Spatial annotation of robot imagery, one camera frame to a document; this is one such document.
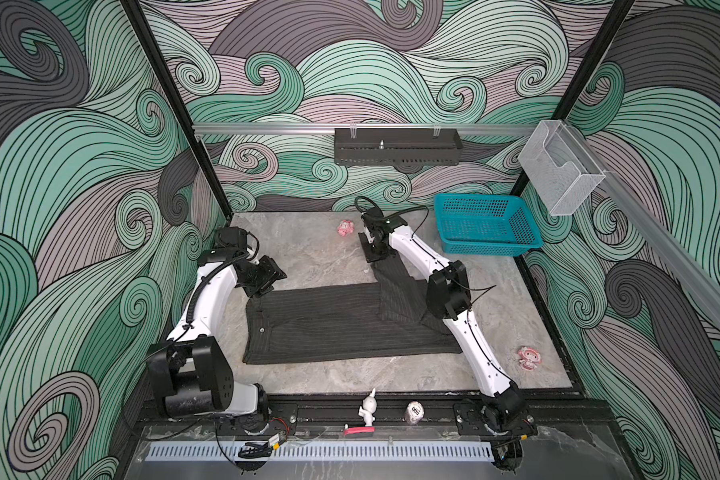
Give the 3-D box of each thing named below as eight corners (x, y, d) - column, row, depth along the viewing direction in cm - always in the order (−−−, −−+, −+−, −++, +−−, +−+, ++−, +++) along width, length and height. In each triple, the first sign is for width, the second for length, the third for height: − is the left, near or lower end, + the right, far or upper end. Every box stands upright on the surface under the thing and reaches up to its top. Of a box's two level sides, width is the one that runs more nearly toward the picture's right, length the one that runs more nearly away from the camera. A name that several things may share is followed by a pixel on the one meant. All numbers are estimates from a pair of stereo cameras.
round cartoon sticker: (522, 370, 83) (527, 366, 80) (515, 350, 87) (520, 346, 84) (538, 370, 83) (544, 366, 80) (531, 350, 87) (536, 346, 84)
